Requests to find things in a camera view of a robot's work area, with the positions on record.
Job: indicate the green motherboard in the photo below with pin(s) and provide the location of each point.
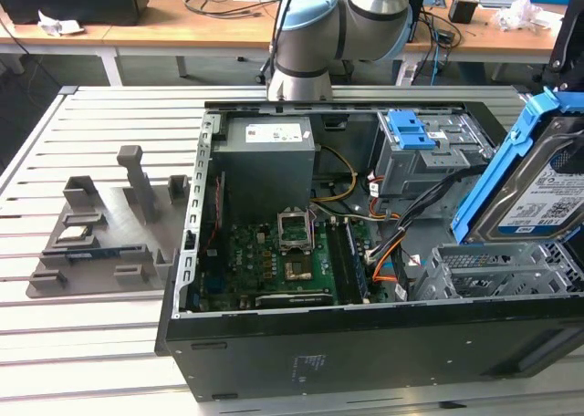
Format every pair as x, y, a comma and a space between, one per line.
246, 256

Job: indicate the small black container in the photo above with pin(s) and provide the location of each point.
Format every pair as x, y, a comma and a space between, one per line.
461, 11

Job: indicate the black graphics card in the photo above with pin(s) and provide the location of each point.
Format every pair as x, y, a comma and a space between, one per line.
292, 298

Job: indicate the blue RAM stick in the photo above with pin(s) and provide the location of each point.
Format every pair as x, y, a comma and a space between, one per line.
98, 253

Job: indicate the CPU socket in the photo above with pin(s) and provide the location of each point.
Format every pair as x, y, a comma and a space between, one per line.
297, 271

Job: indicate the grey parts rack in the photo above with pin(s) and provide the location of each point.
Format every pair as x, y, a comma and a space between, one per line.
114, 224

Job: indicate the grey metal drive cage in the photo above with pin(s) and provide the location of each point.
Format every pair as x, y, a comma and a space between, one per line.
410, 174

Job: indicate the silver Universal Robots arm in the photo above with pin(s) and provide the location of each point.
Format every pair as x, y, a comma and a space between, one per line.
365, 19

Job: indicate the blue drive latch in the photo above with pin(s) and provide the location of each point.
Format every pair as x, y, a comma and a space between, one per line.
408, 131

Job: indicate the black computer tower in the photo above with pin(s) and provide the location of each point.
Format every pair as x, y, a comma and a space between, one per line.
417, 19

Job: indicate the grey power supply unit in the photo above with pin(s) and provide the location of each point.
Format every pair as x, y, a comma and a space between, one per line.
264, 174

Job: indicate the black RAM slot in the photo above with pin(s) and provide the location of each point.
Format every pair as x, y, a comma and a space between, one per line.
340, 261

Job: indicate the crumpled white paper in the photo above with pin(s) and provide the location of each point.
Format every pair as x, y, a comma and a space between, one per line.
59, 26

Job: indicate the grey metal disk bay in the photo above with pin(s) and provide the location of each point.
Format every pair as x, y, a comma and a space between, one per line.
479, 261

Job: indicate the black open PC case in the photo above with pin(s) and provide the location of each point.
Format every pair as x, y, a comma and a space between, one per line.
365, 356

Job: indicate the white plastic bag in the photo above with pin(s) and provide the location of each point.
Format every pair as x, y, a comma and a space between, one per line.
520, 14

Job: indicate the wooden desk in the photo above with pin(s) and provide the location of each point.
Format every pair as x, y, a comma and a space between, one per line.
502, 39
159, 35

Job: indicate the hard disk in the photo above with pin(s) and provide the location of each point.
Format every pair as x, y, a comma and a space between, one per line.
538, 197

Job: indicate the silver CPU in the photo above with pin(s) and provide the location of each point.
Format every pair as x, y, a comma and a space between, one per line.
74, 233

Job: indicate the RAM stick in slot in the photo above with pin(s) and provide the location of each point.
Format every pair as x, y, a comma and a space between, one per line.
357, 261

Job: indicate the large black box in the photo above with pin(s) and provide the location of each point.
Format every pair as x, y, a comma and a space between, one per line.
68, 1

